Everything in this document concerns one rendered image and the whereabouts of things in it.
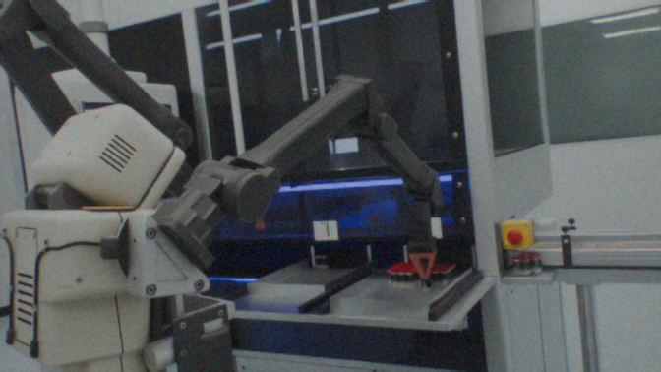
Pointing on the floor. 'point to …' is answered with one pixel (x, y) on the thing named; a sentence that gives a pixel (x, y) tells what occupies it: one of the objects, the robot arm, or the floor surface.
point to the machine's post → (483, 181)
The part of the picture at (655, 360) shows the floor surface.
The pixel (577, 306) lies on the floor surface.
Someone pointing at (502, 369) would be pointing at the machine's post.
